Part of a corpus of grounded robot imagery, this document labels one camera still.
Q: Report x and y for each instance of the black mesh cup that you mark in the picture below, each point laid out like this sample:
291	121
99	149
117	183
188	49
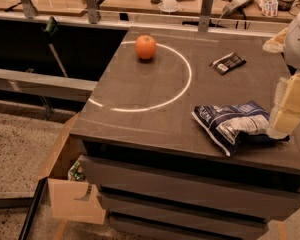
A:
285	5

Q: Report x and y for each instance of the middle metal bracket post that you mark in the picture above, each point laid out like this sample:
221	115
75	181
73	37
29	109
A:
92	11

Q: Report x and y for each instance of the green package in box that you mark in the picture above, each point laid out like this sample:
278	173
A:
76	173

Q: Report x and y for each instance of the grey metal rail beam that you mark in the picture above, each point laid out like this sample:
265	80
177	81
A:
45	85

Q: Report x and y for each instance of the black rxbar chocolate wrapper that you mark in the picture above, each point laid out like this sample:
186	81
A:
227	63

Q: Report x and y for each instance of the grey handheld device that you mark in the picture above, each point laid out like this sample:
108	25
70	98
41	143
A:
234	5

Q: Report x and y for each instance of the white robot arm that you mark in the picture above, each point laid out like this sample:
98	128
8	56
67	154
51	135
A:
292	44

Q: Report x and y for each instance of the grey drawer cabinet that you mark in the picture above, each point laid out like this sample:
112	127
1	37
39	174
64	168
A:
158	172

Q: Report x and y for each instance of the metal bracket post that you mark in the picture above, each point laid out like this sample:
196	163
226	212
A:
92	11
29	9
205	13

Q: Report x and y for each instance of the white bowl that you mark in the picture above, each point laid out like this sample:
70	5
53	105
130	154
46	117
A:
169	6

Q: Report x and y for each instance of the blue white chip bag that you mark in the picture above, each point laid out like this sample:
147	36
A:
230	125

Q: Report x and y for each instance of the orange fruit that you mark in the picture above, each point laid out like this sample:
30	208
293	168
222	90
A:
145	47

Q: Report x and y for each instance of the right metal bracket post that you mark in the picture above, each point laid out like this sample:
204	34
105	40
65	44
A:
205	13

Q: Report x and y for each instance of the open cardboard box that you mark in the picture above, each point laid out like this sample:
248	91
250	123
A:
71	200

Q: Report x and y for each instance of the green handled tool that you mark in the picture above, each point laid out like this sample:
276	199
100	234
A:
50	33

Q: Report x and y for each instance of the left metal bracket post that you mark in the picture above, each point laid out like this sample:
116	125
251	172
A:
29	9

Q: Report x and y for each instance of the colourful snack packet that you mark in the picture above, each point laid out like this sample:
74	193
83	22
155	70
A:
269	8

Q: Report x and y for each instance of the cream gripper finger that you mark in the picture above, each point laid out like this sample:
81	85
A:
285	115
276	43

